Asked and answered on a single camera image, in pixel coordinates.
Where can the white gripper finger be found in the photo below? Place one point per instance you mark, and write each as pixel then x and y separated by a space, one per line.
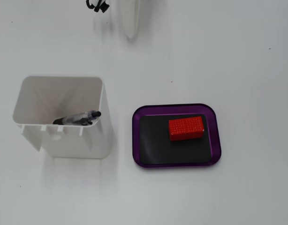
pixel 130 16

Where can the black and clear pen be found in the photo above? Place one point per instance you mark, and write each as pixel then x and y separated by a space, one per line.
pixel 73 118

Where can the purple metal tray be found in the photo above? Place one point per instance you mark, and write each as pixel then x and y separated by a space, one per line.
pixel 176 109

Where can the red studded block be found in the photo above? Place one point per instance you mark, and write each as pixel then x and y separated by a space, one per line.
pixel 185 129

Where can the white plastic pen holder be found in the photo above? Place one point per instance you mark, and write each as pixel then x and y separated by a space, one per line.
pixel 64 145

